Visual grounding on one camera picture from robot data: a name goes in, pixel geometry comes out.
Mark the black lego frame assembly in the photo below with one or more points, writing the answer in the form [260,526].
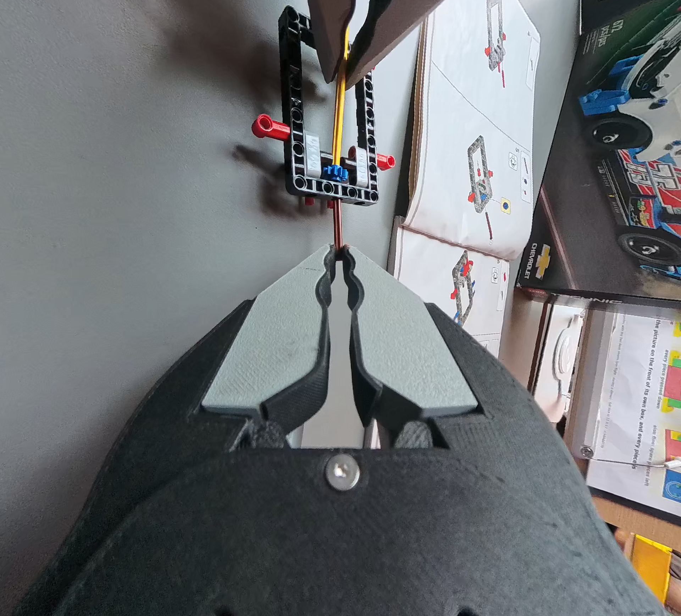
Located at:
[362,194]

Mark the lego instruction booklet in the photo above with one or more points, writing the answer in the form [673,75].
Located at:
[468,94]

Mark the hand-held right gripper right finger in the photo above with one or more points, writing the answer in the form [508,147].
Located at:
[415,355]

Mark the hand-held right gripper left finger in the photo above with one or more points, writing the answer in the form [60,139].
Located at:
[266,350]

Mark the blue lego gear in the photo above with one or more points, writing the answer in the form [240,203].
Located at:
[335,173]

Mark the lego set box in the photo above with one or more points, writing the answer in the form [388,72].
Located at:
[612,174]

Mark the brown lego axle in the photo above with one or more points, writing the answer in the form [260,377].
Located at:
[339,227]

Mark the yellow lego axle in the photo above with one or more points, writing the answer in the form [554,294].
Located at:
[338,121]

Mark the yellow plastic bin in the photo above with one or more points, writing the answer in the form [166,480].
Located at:
[652,568]

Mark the laminated instruction sheet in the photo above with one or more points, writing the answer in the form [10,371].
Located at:
[638,413]

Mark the white plastic holder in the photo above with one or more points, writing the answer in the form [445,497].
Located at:
[558,360]

